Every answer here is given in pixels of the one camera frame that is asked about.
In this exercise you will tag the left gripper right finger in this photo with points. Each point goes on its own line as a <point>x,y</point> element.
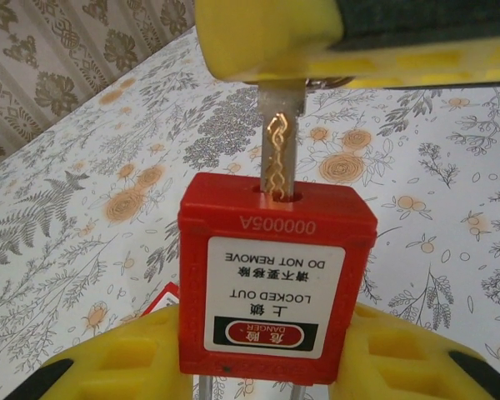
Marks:
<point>400,366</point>

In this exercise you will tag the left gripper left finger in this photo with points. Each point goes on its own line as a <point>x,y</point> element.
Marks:
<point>121,366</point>

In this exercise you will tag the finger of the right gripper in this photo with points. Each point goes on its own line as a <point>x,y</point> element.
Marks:
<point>266,41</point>

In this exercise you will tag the small metal key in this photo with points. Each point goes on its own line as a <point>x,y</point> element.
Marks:
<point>275,100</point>

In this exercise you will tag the red safety padlock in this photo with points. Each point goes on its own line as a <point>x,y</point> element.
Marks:
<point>275,233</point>
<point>164,298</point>

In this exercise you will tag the floral table cover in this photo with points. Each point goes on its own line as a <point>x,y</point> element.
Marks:
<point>400,208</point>

